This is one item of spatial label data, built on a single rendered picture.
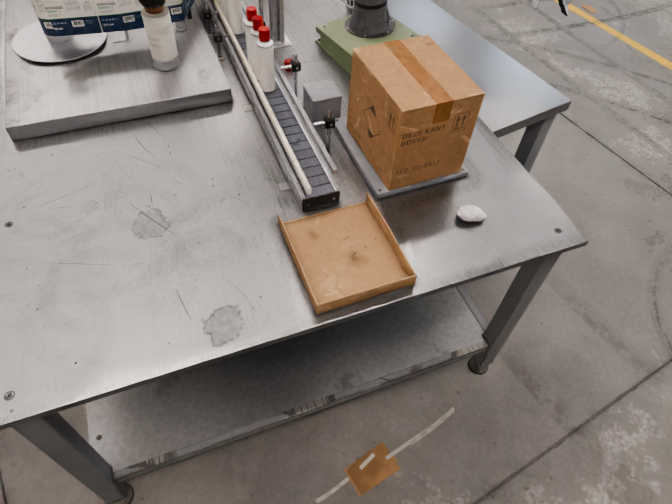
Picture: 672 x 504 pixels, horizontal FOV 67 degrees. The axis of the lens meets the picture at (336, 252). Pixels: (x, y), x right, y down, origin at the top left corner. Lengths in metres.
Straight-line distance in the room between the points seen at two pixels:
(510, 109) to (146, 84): 1.22
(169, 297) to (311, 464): 0.91
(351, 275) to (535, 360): 1.19
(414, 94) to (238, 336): 0.73
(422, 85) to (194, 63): 0.86
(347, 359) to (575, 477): 0.91
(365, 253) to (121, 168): 0.76
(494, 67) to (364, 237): 1.00
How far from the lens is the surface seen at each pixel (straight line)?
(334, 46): 2.00
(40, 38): 2.18
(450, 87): 1.41
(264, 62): 1.69
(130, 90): 1.83
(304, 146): 1.54
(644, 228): 3.02
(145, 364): 1.21
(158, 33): 1.83
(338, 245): 1.34
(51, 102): 1.86
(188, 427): 1.79
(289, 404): 1.78
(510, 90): 2.01
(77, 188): 1.60
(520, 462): 2.09
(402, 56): 1.50
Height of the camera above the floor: 1.87
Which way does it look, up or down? 51 degrees down
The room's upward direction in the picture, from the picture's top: 5 degrees clockwise
